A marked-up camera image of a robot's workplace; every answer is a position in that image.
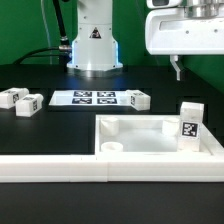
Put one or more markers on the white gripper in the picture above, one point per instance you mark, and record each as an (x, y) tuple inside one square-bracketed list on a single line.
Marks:
[(169, 32)]

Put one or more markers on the white square tabletop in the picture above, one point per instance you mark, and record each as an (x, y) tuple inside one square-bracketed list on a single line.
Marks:
[(147, 135)]

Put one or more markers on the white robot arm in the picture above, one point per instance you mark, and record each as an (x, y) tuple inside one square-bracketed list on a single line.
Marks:
[(95, 51)]

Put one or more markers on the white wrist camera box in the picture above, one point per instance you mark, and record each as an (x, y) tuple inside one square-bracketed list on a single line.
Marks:
[(154, 4)]

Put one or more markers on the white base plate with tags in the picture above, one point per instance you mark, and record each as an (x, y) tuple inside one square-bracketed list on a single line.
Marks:
[(89, 98)]

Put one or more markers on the white L-shaped fence wall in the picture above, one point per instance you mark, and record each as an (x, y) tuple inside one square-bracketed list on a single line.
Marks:
[(109, 167)]

